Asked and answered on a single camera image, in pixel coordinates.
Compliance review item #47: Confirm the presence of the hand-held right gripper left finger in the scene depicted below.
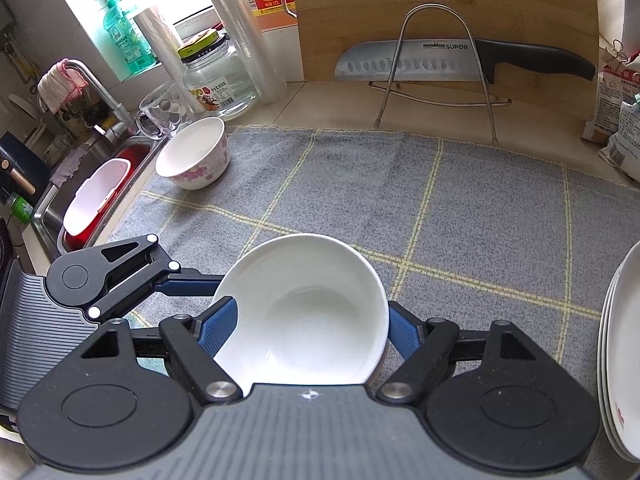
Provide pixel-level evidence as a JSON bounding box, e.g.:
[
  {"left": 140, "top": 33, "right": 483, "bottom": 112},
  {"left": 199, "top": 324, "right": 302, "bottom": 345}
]
[{"left": 82, "top": 296, "right": 241, "bottom": 405}]

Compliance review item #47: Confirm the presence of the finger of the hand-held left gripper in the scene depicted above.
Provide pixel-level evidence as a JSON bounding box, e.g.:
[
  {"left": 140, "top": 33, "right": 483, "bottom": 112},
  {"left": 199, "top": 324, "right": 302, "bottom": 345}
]
[{"left": 85, "top": 234, "right": 226, "bottom": 322}]

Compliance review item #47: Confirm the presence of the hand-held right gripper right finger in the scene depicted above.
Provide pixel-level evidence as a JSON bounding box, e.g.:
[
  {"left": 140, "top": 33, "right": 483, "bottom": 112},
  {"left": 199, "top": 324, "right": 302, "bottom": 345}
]
[{"left": 377, "top": 301, "right": 538, "bottom": 403}]

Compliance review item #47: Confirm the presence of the white floral bowl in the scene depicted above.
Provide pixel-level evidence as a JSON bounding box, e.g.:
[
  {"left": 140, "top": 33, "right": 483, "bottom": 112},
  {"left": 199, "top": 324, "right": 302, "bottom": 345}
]
[
  {"left": 154, "top": 117, "right": 231, "bottom": 191},
  {"left": 212, "top": 233, "right": 390, "bottom": 394}
]

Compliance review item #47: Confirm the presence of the white plastic container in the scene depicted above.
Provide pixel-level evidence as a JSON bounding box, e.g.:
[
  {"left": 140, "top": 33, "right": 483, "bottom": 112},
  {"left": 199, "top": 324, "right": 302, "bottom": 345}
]
[{"left": 62, "top": 158, "right": 132, "bottom": 236}]

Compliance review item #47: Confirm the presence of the red basin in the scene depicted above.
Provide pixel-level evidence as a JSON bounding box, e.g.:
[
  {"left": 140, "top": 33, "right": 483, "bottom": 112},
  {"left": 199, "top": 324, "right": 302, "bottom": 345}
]
[{"left": 57, "top": 140, "right": 157, "bottom": 256}]

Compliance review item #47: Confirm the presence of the grey checked cloth mat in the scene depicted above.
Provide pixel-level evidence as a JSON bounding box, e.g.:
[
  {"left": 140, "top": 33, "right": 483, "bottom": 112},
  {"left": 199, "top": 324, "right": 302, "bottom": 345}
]
[{"left": 107, "top": 125, "right": 640, "bottom": 480}]

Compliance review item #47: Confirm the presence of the clear glass mug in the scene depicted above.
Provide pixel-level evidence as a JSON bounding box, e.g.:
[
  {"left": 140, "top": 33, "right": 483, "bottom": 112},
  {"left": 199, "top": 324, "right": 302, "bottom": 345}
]
[{"left": 135, "top": 82, "right": 194, "bottom": 141}]

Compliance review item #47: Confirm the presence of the glass jar with lid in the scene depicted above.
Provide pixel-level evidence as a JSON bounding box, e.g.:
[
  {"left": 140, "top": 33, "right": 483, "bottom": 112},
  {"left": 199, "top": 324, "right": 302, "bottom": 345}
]
[{"left": 179, "top": 29, "right": 259, "bottom": 122}]

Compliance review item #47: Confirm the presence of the metal faucet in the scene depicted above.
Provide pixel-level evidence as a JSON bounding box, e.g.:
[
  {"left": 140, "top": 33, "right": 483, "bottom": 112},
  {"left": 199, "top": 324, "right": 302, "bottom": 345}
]
[{"left": 37, "top": 58, "right": 139, "bottom": 144}]

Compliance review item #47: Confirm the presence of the pink cloth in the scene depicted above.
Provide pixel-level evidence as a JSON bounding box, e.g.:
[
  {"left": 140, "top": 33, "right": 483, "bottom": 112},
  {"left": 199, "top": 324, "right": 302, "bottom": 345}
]
[{"left": 37, "top": 58, "right": 87, "bottom": 116}]

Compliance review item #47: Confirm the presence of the short plastic wrap roll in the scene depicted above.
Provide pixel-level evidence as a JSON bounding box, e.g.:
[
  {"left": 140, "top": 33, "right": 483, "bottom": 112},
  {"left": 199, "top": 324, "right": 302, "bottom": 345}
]
[{"left": 134, "top": 5, "right": 202, "bottom": 117}]

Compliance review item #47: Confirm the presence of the tall plastic wrap roll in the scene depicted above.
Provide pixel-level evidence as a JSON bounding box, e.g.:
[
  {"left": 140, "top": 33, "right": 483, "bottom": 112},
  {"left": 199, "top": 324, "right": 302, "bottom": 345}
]
[{"left": 192, "top": 0, "right": 287, "bottom": 105}]

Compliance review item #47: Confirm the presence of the green dish soap bottle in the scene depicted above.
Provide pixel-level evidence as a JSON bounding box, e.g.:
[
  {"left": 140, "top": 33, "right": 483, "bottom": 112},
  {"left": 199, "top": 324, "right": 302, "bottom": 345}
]
[{"left": 95, "top": 0, "right": 155, "bottom": 81}]

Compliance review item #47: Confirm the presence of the crumpled plastic bag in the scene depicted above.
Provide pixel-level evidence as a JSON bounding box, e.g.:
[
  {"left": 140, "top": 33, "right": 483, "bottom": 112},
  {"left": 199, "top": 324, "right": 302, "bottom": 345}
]
[{"left": 597, "top": 100, "right": 640, "bottom": 184}]

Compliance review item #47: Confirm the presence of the white paper bag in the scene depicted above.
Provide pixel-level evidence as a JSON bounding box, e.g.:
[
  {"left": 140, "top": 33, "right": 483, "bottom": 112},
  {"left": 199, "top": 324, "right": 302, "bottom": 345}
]
[{"left": 579, "top": 49, "right": 640, "bottom": 147}]

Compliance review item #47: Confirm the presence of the metal wire rack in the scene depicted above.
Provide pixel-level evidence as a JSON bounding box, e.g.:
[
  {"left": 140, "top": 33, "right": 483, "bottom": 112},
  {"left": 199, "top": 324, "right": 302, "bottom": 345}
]
[{"left": 368, "top": 3, "right": 512, "bottom": 147}]

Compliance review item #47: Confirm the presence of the black-handled kitchen knife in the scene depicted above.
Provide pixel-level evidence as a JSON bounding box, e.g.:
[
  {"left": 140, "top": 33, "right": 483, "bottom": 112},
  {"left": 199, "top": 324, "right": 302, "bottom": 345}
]
[{"left": 333, "top": 37, "right": 599, "bottom": 86}]

